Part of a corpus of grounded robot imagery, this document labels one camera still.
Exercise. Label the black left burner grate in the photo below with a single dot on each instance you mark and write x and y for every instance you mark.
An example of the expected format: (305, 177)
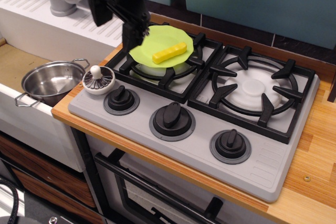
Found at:
(205, 50)

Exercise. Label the white left burner cap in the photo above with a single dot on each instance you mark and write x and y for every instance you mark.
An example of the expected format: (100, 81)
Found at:
(181, 70)

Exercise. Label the stainless steel pot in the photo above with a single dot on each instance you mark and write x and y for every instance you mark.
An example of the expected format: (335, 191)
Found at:
(50, 82)

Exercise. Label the black stove knob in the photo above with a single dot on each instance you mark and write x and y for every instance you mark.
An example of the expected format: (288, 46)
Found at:
(230, 147)
(121, 101)
(172, 123)

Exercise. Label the black right burner grate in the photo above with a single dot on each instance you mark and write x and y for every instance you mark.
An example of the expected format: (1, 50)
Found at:
(295, 85)

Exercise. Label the black burner grate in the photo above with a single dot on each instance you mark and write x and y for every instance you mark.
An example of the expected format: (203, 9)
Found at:
(295, 85)
(205, 50)

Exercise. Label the wooden drawer front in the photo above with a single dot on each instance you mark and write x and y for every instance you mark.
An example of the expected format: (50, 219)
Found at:
(50, 180)

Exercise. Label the lime green plate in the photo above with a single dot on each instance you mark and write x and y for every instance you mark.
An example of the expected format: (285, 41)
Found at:
(161, 38)

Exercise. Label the black right stove knob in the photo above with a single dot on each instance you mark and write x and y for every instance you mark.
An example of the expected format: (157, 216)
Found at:
(230, 147)

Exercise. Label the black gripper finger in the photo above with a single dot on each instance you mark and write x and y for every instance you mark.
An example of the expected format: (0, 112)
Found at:
(132, 36)
(100, 12)

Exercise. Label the white burner cap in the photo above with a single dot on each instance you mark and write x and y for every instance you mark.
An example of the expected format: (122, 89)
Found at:
(251, 85)
(181, 70)

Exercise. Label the white right burner cap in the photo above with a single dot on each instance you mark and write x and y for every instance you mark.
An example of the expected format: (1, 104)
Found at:
(251, 85)

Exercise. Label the black oven door handle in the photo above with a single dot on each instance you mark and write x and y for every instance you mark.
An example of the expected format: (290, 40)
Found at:
(207, 217)

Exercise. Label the black middle stove knob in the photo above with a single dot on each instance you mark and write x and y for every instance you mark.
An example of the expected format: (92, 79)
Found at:
(172, 123)

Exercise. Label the grey toy stovetop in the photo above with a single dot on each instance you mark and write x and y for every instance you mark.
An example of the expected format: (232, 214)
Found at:
(262, 175)

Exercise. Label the white toy sink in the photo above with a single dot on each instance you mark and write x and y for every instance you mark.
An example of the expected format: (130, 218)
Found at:
(33, 35)

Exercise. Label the white toy mushroom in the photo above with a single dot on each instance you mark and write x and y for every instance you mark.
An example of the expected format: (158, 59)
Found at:
(98, 80)

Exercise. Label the black left stove knob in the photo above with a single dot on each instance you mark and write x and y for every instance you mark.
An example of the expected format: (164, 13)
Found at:
(121, 101)

